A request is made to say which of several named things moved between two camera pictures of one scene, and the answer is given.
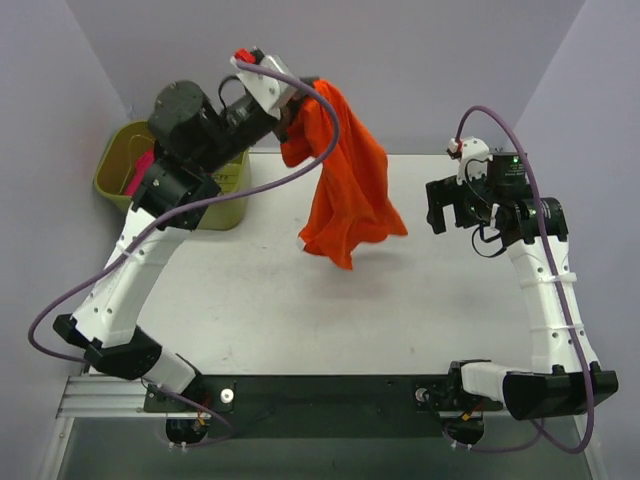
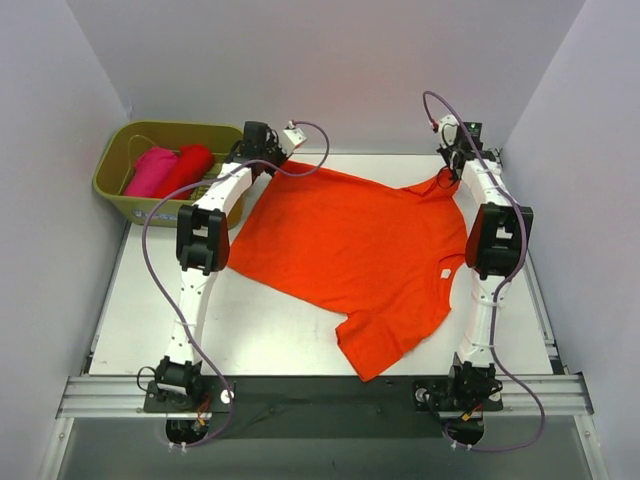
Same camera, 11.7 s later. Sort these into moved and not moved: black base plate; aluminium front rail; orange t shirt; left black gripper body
Moved: orange t shirt; left black gripper body
Not moved: aluminium front rail; black base plate
